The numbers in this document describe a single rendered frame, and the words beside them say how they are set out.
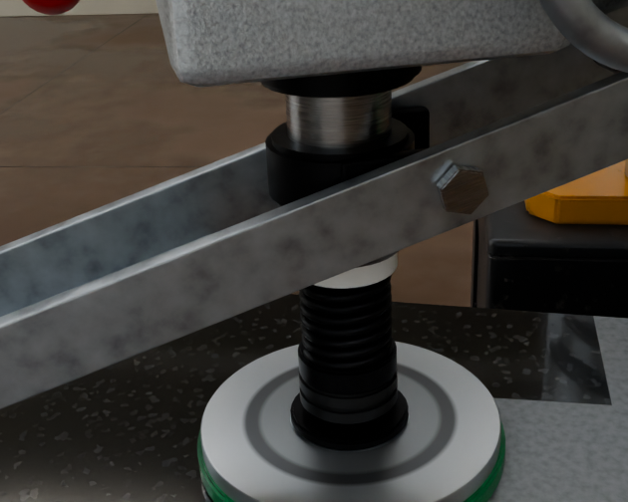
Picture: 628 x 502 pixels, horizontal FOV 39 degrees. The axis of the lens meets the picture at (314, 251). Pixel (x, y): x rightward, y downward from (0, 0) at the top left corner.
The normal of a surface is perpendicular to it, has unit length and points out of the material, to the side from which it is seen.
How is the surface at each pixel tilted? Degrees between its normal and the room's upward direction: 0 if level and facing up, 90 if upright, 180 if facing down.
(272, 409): 0
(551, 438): 0
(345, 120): 90
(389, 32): 90
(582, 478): 0
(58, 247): 90
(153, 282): 90
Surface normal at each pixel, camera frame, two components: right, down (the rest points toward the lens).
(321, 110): -0.29, 0.43
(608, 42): 0.19, 0.41
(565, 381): -0.04, -0.90
